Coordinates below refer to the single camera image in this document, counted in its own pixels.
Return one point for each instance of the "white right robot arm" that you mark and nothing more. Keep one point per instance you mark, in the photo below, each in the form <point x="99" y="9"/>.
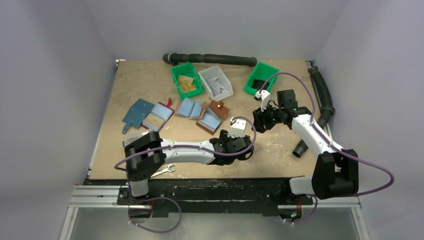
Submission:
<point x="334" y="175"/>

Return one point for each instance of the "gold card upper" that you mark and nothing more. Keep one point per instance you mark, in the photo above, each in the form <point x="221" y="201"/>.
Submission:
<point x="185" y="79"/>

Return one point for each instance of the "black card in bin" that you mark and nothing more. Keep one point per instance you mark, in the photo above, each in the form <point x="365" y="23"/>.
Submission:
<point x="257" y="84"/>

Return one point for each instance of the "silver wrench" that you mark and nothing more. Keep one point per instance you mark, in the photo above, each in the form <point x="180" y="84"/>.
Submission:
<point x="168" y="169"/>

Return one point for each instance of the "large green plastic bin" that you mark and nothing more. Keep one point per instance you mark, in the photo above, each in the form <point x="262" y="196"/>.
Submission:
<point x="186" y="69"/>

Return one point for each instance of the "blue card holder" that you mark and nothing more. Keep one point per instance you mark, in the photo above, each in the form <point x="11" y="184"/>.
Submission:
<point x="136" y="113"/>

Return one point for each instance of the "aluminium frame rail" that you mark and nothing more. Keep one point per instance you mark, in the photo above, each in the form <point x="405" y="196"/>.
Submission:
<point x="235" y="188"/>

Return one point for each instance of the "small green plastic bin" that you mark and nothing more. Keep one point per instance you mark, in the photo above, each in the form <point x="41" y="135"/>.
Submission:
<point x="260" y="74"/>

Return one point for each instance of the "pink open card holder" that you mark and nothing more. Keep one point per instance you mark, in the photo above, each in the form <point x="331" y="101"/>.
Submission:
<point x="191" y="109"/>

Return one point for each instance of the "red open card holder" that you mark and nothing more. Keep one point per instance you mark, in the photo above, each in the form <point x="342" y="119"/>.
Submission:
<point x="159" y="116"/>

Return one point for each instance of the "clear plastic box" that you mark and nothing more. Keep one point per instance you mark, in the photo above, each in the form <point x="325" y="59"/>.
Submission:
<point x="131" y="137"/>

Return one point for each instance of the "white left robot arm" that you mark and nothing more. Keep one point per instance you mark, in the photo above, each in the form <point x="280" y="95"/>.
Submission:
<point x="145" y="154"/>

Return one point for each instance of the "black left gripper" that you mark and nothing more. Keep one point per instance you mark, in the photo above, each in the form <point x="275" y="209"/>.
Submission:
<point x="224" y="137"/>

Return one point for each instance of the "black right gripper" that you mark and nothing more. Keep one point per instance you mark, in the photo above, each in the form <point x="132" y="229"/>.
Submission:
<point x="260" y="119"/>

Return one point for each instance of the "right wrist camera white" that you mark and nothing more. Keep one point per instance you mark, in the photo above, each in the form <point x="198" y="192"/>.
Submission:
<point x="264" y="97"/>

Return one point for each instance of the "brown open card holder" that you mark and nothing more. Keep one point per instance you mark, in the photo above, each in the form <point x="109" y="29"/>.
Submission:
<point x="215" y="114"/>

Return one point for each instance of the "white translucent plastic bin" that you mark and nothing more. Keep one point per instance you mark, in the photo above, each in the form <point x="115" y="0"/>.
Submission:
<point x="211" y="72"/>

